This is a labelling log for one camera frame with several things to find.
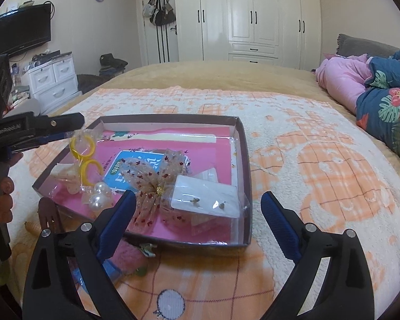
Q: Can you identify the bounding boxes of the yellow hoops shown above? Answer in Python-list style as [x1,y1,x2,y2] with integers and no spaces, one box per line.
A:
[67,129,105,187]

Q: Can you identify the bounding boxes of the dark bag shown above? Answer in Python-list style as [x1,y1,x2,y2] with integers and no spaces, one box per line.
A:
[76,73,105,94]

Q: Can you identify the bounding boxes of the small blue box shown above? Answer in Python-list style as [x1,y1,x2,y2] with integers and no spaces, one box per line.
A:
[71,257,123,285]

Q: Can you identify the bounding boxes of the brown hair claw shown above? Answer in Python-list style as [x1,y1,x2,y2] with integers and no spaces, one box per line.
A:
[38,196,66,236]

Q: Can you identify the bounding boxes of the white door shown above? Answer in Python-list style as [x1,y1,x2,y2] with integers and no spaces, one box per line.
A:
[135,0,180,66]

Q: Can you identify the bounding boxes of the brown cardboard box tray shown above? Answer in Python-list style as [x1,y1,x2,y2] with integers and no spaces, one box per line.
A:
[31,115,253,248]

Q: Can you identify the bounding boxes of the beige lace bow hair clip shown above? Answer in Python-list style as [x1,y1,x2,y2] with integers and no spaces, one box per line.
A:
[124,148,191,233]

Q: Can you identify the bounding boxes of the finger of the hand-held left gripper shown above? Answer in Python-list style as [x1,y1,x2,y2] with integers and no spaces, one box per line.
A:
[7,131,74,152]
[29,112,86,133]

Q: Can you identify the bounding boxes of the white drawer cabinet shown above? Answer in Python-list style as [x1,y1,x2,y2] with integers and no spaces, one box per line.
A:
[19,51,80,114]

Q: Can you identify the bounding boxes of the bed with yellow sheet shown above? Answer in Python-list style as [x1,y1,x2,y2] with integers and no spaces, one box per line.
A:
[58,60,400,187]

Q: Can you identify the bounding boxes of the white earring card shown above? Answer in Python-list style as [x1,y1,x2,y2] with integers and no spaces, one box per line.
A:
[169,176,238,219]

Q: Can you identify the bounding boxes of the pink fluffy pompom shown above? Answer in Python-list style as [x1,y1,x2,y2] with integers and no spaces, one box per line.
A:
[109,239,148,274]

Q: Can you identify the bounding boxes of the peach patterned blanket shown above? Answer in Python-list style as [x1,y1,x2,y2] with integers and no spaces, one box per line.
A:
[7,86,400,320]

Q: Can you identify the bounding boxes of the green hair clip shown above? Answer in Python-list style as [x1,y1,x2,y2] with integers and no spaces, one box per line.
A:
[138,242,158,258]

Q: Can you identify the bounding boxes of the hanging bags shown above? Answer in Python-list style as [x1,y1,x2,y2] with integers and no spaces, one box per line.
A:
[142,0,177,27]

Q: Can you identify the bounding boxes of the grey quilted headboard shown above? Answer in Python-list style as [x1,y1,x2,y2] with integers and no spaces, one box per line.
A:
[336,33,400,59]

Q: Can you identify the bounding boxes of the pearl earrings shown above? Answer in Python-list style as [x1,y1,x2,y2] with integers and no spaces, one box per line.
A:
[81,181,113,211]

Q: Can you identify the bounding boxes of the blue floral quilt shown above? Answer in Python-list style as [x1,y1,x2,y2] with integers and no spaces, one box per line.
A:
[355,48,400,168]

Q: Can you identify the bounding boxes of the pink quilt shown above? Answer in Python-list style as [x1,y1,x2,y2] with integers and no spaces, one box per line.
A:
[315,53,378,114]

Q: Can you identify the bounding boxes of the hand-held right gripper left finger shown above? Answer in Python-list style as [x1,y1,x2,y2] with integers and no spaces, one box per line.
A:
[22,189,137,320]

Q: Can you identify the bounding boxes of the person's left hand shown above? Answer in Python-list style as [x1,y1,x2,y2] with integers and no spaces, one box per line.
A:
[0,153,24,222]

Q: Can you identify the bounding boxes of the black television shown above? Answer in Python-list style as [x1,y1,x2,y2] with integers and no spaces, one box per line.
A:
[0,3,52,56]

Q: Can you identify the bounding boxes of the black clothes pile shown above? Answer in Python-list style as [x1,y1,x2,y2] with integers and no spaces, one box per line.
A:
[99,54,129,74]

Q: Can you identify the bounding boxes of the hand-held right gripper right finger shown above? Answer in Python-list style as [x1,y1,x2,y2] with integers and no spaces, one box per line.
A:
[260,191,374,320]

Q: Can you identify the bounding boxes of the white wardrobe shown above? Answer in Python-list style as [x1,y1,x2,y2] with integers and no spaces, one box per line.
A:
[121,0,322,71]

